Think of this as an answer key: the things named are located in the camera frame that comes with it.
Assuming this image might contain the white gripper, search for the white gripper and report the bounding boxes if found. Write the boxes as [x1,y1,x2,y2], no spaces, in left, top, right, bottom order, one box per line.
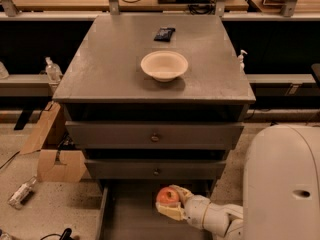
[156,185,211,228]

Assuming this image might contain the red apple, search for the red apple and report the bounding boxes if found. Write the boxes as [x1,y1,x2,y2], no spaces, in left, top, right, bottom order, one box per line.
[156,187,179,205]

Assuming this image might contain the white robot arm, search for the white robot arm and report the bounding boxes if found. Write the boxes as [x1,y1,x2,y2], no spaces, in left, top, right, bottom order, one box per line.
[156,125,320,240]

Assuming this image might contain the open grey bottom drawer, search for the open grey bottom drawer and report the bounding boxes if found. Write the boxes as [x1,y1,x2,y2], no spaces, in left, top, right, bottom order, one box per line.
[95,179,215,240]

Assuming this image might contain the grey middle drawer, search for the grey middle drawer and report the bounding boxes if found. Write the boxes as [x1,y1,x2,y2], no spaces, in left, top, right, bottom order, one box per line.
[85,159,226,180]

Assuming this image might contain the grey drawer cabinet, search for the grey drawer cabinet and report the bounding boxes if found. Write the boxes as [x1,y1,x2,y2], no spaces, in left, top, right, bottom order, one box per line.
[54,14,255,191]

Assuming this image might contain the grey top drawer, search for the grey top drawer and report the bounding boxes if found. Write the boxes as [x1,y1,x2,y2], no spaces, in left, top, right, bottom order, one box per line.
[66,121,244,150]

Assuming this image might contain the brown cardboard box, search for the brown cardboard box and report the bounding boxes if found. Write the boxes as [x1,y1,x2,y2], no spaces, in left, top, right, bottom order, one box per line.
[20,102,87,183]

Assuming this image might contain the white paper bowl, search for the white paper bowl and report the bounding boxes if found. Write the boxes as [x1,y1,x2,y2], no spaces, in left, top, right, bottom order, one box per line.
[140,50,189,82]

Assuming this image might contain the white pump dispenser bottle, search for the white pump dispenser bottle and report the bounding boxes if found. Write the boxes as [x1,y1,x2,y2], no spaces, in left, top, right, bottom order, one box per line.
[238,50,248,70]

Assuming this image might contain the plastic bottle on floor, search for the plastic bottle on floor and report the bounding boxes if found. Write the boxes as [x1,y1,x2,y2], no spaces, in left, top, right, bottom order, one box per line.
[8,176,37,209]

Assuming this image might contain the dark blue snack packet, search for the dark blue snack packet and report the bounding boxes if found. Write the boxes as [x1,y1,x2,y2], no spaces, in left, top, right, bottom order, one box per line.
[154,27,176,42]

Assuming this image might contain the clear bottle on ledge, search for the clear bottle on ledge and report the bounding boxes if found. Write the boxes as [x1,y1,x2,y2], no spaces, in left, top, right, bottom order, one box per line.
[45,57,63,83]

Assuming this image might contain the wooden desk in background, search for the wooden desk in background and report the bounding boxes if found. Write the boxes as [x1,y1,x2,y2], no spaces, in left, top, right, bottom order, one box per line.
[13,0,188,12]

